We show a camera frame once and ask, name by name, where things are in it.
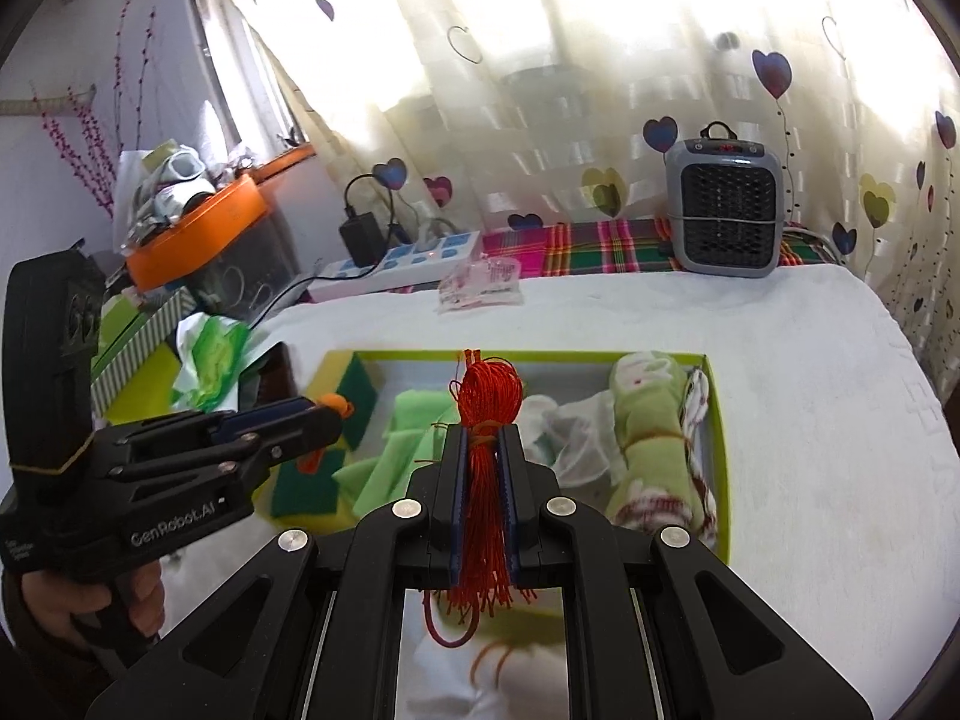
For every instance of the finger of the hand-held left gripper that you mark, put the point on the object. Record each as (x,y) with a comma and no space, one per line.
(277,411)
(247,461)

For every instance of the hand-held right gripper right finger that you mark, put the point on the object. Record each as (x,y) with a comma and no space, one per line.
(510,510)

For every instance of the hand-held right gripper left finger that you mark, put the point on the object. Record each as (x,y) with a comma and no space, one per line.
(459,510)

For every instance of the green and yellow scouring sponge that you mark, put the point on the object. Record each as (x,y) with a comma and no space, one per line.
(361,390)
(300,495)

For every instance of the light green microfiber cloth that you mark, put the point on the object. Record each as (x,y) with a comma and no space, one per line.
(405,457)

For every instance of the white mesh cloth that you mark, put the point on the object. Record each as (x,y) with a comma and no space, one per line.
(570,435)

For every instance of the lime green cardboard box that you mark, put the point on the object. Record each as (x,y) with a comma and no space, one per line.
(420,375)

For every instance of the person's left hand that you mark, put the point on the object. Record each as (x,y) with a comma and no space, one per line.
(52,607)

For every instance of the green tissue pack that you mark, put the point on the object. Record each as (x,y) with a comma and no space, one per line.
(214,360)

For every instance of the lime striped box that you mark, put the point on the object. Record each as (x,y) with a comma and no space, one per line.
(142,337)

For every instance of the rolled green printed towel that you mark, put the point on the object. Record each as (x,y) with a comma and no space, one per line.
(645,420)

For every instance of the orange tray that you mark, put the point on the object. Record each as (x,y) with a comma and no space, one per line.
(202,240)

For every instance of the black power adapter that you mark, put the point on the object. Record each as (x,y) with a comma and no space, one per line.
(361,238)

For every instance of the white and blue power strip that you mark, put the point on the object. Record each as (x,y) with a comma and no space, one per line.
(435,251)

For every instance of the pink plastic packet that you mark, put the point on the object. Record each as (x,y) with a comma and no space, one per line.
(480,281)

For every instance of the pink blossom branches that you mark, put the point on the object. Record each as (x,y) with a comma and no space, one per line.
(90,135)

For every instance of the plaid cloth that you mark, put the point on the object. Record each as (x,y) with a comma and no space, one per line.
(585,247)

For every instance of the small grey fan heater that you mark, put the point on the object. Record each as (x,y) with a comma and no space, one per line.
(724,202)

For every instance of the heart print curtain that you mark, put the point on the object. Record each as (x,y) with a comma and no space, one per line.
(600,52)

